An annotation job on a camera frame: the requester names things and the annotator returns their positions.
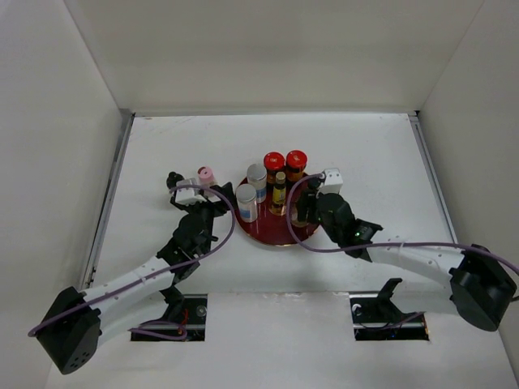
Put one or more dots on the tall yellow label bottle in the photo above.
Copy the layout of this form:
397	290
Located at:
277	206

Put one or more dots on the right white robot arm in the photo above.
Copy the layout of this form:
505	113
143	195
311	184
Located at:
466	280

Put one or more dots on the silver lid spice jar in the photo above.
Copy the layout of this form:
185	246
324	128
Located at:
246	200

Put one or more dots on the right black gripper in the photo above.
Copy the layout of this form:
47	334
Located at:
308	198

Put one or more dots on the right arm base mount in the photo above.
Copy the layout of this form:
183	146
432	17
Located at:
376	318

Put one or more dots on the black cap brown spice bottle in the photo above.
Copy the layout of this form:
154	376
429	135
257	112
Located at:
295	221

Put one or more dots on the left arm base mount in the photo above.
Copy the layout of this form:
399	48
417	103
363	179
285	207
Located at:
184	320

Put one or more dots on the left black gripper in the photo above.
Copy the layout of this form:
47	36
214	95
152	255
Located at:
188	208

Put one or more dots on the small black lid spice jar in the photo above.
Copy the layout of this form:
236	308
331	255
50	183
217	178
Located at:
314	184

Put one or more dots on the black cap white powder bottle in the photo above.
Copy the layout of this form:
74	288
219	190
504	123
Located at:
173	179

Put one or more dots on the red lid sauce jar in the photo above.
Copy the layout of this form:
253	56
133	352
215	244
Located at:
295	165
274	162

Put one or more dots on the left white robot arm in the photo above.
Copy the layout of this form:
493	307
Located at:
146	300

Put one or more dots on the pink lid spice bottle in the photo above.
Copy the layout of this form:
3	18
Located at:
206	177

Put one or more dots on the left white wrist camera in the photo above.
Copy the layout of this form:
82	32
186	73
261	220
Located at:
187	196

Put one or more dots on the silver lid blue label jar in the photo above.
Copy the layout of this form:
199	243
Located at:
257	177

